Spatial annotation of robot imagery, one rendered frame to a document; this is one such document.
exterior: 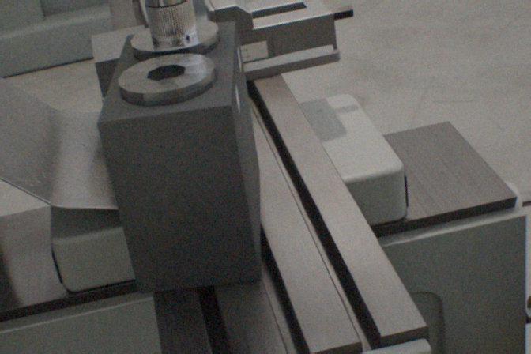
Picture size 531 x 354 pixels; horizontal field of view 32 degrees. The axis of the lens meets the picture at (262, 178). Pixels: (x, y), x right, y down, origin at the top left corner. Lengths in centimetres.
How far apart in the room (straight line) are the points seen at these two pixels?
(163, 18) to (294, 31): 44
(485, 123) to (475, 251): 183
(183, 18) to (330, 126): 54
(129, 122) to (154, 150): 3
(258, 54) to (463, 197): 36
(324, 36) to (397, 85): 217
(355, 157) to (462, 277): 25
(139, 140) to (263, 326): 20
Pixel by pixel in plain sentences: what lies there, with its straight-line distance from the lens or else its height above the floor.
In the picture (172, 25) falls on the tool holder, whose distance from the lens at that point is 92.
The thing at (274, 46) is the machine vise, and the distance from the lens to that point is 133.
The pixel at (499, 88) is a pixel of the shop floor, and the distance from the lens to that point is 343.
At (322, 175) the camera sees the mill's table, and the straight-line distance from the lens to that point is 105.
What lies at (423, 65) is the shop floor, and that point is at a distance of 366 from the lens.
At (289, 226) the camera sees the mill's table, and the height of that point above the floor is 92.
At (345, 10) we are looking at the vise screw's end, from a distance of 140.
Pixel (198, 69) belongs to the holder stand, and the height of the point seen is 112.
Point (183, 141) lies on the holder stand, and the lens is 81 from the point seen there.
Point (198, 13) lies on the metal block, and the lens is 133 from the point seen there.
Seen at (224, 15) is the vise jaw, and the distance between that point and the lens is 130.
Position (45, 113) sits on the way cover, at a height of 88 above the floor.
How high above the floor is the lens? 143
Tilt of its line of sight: 29 degrees down
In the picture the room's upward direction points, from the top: 9 degrees counter-clockwise
